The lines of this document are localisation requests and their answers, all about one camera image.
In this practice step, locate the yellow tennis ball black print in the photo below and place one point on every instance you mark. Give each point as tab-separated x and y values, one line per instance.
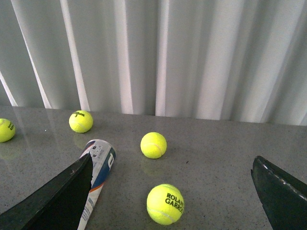
7	130

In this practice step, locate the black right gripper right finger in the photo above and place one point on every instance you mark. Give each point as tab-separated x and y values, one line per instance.
283	197

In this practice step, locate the Roland Garros tennis ball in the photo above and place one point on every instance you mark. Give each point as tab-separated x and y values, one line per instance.
165	204

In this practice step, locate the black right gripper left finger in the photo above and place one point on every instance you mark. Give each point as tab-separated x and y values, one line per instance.
57	205

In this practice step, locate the clear Wilson tennis ball can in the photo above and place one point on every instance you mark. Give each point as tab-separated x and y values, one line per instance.
103	155

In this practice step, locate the Wilson tennis ball near curtain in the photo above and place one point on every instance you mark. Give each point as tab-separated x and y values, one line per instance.
81	121

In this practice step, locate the white pleated curtain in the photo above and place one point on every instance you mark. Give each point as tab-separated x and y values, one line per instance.
241	60

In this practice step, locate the plain yellow tennis ball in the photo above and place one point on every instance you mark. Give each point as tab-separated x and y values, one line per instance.
153	145

